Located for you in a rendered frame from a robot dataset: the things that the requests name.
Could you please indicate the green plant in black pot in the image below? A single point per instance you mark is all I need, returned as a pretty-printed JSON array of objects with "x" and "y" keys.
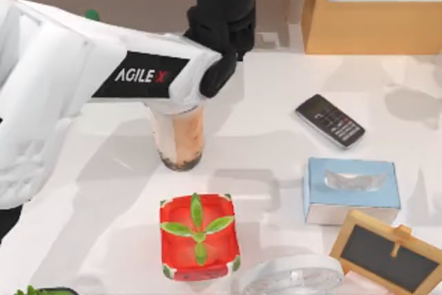
[{"x": 45, "y": 291}]

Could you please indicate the red pot with green plant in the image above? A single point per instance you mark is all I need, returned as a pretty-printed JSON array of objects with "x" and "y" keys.
[{"x": 198, "y": 236}]

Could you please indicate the bubble milk tea cup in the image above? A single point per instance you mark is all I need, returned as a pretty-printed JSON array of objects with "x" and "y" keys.
[{"x": 183, "y": 136}]

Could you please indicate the black mobile phone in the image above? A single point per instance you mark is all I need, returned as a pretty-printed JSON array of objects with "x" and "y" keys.
[{"x": 329, "y": 120}]

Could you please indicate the wooden framed blackboard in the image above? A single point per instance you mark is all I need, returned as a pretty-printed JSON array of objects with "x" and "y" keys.
[{"x": 386, "y": 253}]

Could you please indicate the pale wooden cupboard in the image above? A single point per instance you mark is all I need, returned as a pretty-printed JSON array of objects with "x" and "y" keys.
[{"x": 373, "y": 29}]

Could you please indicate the green bottle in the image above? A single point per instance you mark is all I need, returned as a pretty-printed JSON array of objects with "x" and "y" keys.
[{"x": 92, "y": 14}]

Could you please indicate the light blue tissue box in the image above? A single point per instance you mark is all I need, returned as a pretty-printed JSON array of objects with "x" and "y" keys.
[{"x": 348, "y": 201}]

